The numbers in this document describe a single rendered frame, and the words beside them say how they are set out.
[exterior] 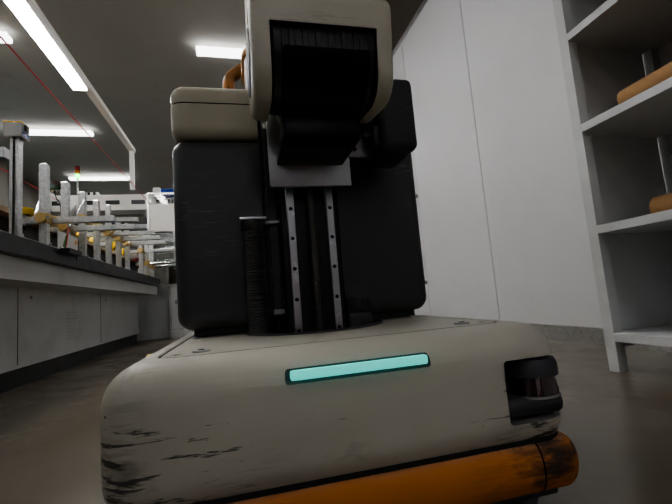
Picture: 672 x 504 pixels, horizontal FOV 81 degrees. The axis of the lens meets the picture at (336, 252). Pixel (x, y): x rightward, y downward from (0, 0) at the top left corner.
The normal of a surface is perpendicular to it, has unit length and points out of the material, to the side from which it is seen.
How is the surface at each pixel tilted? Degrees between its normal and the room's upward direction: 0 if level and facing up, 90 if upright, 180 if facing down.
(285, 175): 90
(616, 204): 90
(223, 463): 90
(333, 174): 90
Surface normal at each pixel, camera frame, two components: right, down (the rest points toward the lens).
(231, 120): 0.22, -0.13
